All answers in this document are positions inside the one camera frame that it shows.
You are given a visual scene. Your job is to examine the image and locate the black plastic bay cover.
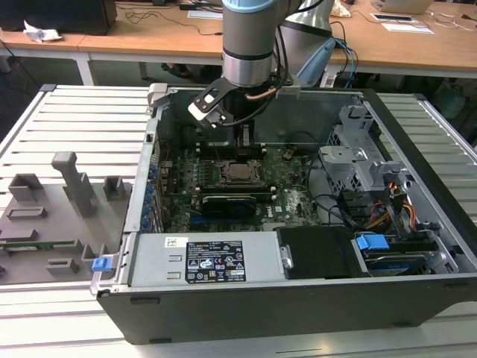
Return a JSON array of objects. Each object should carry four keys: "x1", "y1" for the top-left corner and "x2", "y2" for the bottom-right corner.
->
[{"x1": 277, "y1": 226, "x2": 359, "y2": 281}]

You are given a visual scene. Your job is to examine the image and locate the black camera cable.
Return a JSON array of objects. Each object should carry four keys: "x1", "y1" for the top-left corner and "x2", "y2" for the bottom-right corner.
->
[{"x1": 218, "y1": 21, "x2": 296, "y2": 128}]

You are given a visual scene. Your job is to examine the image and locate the CPU socket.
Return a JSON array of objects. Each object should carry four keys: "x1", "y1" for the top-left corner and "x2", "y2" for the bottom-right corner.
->
[{"x1": 215, "y1": 158, "x2": 270, "y2": 189}]

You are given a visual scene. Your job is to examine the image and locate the black grey PC case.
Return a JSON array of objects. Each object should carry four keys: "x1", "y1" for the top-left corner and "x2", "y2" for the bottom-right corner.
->
[{"x1": 91, "y1": 84, "x2": 477, "y2": 346}]

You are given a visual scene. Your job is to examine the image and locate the person's foot in sandal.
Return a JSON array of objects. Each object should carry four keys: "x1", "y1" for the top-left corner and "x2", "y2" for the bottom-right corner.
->
[{"x1": 161, "y1": 62, "x2": 194, "y2": 78}]

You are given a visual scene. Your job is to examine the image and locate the silver metal drive cage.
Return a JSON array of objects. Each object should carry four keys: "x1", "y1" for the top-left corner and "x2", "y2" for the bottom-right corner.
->
[{"x1": 318, "y1": 105, "x2": 411, "y2": 195}]

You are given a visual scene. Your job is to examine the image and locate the white camera black bracket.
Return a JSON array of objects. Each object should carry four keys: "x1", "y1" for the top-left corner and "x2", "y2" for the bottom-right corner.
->
[{"x1": 186, "y1": 78, "x2": 235, "y2": 130}]

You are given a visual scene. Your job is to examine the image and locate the black computer box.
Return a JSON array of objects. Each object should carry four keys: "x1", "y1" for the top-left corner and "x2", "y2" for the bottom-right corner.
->
[{"x1": 0, "y1": 0, "x2": 119, "y2": 37}]

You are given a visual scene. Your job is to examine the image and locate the green motherboard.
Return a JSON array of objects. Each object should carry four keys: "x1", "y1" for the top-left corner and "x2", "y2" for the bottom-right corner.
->
[{"x1": 159, "y1": 143, "x2": 325, "y2": 234}]

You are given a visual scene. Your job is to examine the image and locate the crumpled white paper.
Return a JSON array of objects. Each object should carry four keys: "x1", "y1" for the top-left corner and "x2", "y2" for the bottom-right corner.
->
[{"x1": 22, "y1": 19, "x2": 65, "y2": 44}]

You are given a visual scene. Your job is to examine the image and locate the wooden desk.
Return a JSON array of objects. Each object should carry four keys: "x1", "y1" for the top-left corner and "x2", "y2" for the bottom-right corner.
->
[{"x1": 0, "y1": 0, "x2": 477, "y2": 89}]

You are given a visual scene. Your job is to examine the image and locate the black graphics card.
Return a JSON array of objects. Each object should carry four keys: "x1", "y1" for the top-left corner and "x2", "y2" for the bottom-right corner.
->
[{"x1": 200, "y1": 192, "x2": 259, "y2": 220}]

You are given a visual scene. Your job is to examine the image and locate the copper coloured hose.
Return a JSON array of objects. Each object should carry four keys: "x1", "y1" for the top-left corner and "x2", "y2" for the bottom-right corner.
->
[{"x1": 245, "y1": 83, "x2": 283, "y2": 102}]

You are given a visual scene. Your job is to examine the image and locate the black cable loop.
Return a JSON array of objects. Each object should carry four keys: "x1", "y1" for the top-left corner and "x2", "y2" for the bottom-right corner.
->
[{"x1": 304, "y1": 151, "x2": 359, "y2": 229}]

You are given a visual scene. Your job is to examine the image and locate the metal CPU socket cover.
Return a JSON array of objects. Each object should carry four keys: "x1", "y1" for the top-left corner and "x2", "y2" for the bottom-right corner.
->
[{"x1": 218, "y1": 160, "x2": 266, "y2": 186}]

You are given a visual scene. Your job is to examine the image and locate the blue cable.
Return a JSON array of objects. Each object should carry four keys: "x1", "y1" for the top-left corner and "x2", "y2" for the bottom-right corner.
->
[{"x1": 334, "y1": 38, "x2": 361, "y2": 89}]

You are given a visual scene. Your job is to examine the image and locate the silver laptop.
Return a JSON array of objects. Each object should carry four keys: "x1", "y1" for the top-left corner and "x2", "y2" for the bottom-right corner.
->
[{"x1": 370, "y1": 0, "x2": 434, "y2": 16}]

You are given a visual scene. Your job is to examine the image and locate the grey camera box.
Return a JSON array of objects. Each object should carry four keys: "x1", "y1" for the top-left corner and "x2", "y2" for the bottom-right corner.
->
[{"x1": 279, "y1": 74, "x2": 303, "y2": 96}]

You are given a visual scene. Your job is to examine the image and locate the grey power supply unit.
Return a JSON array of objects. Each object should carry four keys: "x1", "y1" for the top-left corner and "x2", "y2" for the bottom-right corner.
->
[{"x1": 128, "y1": 232, "x2": 279, "y2": 289}]

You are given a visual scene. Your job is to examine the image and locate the yellow red power wires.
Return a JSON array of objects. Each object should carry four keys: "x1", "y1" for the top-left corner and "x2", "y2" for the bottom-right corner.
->
[{"x1": 366, "y1": 178, "x2": 417, "y2": 231}]

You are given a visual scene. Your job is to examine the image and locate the grey parts rack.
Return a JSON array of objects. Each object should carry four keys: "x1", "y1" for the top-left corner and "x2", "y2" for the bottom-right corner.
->
[{"x1": 0, "y1": 150, "x2": 134, "y2": 287}]

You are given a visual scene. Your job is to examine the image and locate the green RAM stick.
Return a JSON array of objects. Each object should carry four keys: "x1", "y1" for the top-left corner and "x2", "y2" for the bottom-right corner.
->
[{"x1": 0, "y1": 240, "x2": 76, "y2": 250}]

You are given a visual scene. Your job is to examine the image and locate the white paper sheet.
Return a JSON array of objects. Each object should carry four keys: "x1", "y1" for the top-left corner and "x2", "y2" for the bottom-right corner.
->
[
  {"x1": 381, "y1": 22, "x2": 436, "y2": 35},
  {"x1": 186, "y1": 10, "x2": 224, "y2": 20}
]

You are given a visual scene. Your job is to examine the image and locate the blue case latch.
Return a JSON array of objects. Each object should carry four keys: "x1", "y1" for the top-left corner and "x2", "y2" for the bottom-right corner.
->
[{"x1": 90, "y1": 256, "x2": 113, "y2": 274}]

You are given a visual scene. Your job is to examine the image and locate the hard disk blue carrier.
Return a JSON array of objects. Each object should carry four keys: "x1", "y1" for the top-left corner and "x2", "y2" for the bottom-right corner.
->
[{"x1": 355, "y1": 231, "x2": 441, "y2": 279}]

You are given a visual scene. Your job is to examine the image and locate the white tablet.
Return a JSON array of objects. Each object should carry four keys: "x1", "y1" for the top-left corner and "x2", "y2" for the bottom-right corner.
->
[{"x1": 370, "y1": 12, "x2": 421, "y2": 24}]

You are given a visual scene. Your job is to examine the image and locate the pale blue teach pendant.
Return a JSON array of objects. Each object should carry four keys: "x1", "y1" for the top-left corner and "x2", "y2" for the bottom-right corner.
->
[{"x1": 297, "y1": 37, "x2": 337, "y2": 87}]

